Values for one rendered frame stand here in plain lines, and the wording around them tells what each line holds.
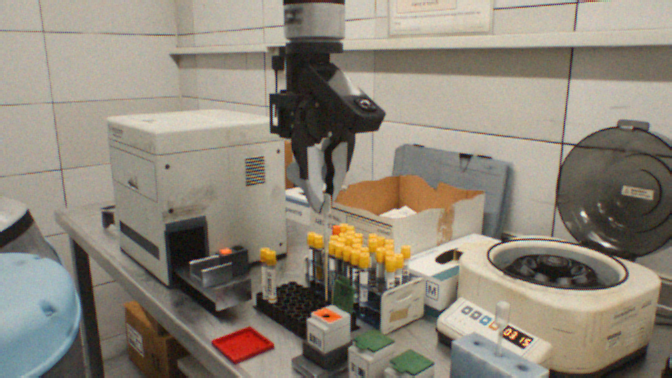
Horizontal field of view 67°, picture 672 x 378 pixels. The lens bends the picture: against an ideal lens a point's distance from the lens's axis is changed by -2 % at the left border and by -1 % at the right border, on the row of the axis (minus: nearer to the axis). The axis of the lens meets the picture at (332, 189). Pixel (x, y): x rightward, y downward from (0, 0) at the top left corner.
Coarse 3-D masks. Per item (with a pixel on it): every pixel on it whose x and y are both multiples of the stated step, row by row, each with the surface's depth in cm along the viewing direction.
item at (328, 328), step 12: (324, 312) 71; (336, 312) 71; (312, 324) 70; (324, 324) 69; (336, 324) 69; (348, 324) 70; (312, 336) 70; (324, 336) 68; (336, 336) 69; (348, 336) 71; (324, 348) 68
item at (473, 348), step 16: (464, 336) 60; (480, 336) 60; (464, 352) 58; (480, 352) 57; (512, 352) 57; (464, 368) 58; (480, 368) 56; (496, 368) 54; (512, 368) 54; (528, 368) 54
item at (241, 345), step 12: (228, 336) 78; (240, 336) 79; (252, 336) 79; (264, 336) 78; (216, 348) 76; (228, 348) 76; (240, 348) 76; (252, 348) 76; (264, 348) 75; (240, 360) 72
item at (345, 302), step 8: (336, 280) 72; (344, 280) 71; (336, 288) 73; (344, 288) 71; (352, 288) 70; (336, 296) 73; (344, 296) 71; (352, 296) 70; (336, 304) 73; (344, 304) 71; (352, 304) 70; (352, 312) 70
